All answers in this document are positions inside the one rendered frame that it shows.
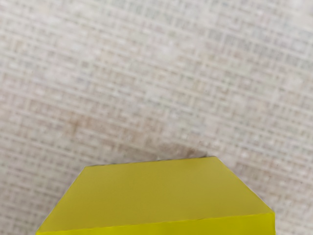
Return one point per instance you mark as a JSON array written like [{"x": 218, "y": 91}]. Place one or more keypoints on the yellow block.
[{"x": 156, "y": 195}]

